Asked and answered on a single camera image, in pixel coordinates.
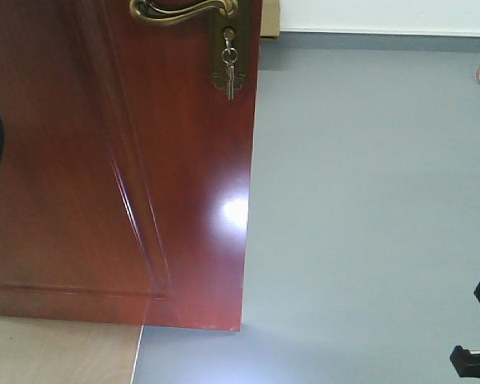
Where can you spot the brown wooden door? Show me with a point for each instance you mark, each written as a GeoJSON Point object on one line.
{"type": "Point", "coordinates": [124, 173]}

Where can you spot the keys in lock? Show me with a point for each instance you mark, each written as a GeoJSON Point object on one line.
{"type": "Point", "coordinates": [229, 56]}

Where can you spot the closed cardboard box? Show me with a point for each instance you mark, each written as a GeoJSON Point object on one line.
{"type": "Point", "coordinates": [270, 20]}

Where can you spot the plywood base board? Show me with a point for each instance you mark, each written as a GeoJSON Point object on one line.
{"type": "Point", "coordinates": [51, 351]}

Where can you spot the brass door handle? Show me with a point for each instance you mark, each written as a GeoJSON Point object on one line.
{"type": "Point", "coordinates": [212, 17]}

